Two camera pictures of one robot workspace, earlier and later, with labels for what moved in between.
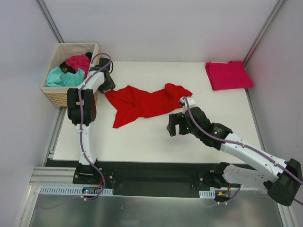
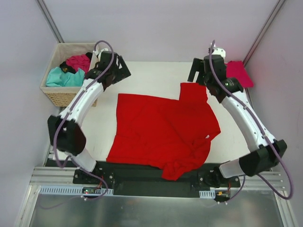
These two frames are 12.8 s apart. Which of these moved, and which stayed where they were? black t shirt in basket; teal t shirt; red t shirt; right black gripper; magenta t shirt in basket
Moved: red t shirt; right black gripper
Stayed: magenta t shirt in basket; teal t shirt; black t shirt in basket
